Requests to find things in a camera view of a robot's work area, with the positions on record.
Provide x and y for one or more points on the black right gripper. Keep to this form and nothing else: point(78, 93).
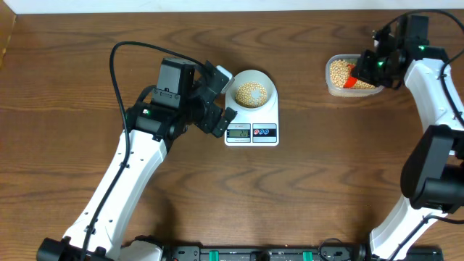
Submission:
point(361, 72)

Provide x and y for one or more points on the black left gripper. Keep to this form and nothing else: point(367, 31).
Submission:
point(212, 112)

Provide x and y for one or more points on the orange measuring scoop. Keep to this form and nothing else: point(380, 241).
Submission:
point(350, 81)

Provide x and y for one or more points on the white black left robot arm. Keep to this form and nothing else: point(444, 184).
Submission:
point(148, 133)

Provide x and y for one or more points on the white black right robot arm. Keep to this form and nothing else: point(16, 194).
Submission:
point(431, 188)

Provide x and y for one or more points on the soybeans in white bowl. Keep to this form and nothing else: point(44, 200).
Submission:
point(251, 95)

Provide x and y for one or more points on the white round bowl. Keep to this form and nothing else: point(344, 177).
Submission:
point(253, 76)

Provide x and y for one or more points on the pile of soybeans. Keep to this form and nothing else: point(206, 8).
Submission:
point(338, 72)

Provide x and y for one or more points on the clear plastic container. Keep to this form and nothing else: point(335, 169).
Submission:
point(343, 92)

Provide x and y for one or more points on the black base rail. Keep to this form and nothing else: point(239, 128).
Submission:
point(275, 252)

